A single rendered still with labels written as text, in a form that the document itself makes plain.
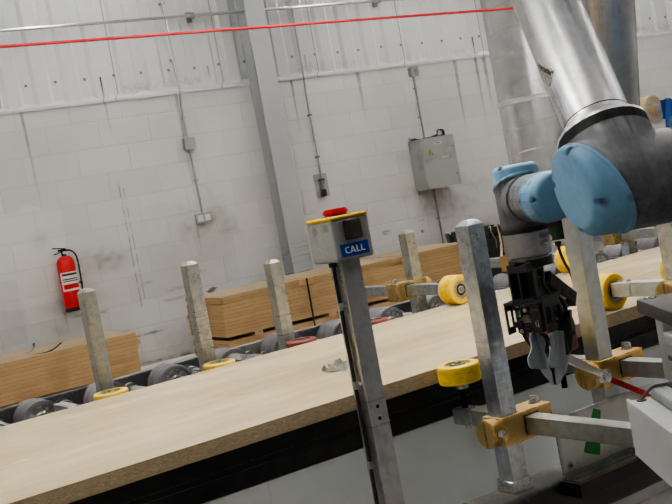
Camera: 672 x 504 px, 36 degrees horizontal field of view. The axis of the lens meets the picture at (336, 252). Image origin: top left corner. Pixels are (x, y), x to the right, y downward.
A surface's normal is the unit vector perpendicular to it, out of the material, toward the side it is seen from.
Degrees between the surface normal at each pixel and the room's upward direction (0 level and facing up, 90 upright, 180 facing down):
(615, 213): 125
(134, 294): 90
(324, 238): 90
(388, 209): 90
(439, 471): 90
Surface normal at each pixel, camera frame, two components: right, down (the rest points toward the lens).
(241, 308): 0.49, -0.04
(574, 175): -0.93, 0.30
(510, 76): -0.75, 0.18
